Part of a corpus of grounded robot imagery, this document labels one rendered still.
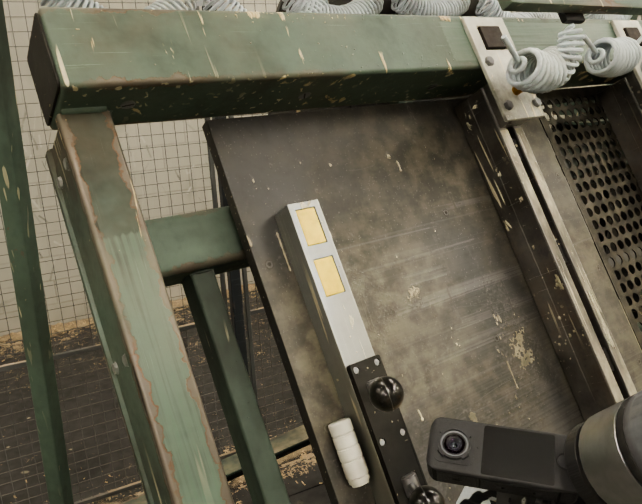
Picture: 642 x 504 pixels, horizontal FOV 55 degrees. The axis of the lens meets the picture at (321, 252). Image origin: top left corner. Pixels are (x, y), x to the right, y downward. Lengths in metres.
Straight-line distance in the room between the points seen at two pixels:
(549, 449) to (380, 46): 0.63
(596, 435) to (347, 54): 0.62
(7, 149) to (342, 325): 0.77
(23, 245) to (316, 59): 0.75
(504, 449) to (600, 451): 0.08
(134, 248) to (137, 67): 0.20
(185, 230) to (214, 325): 0.13
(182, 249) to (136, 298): 0.15
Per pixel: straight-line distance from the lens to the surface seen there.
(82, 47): 0.75
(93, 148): 0.74
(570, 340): 1.08
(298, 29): 0.88
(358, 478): 0.80
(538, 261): 1.07
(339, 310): 0.80
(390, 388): 0.67
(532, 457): 0.52
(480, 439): 0.52
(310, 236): 0.81
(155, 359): 0.68
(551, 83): 1.02
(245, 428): 0.82
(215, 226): 0.84
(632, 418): 0.45
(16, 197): 1.33
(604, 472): 0.47
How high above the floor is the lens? 1.88
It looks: 16 degrees down
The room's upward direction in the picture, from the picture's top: 3 degrees counter-clockwise
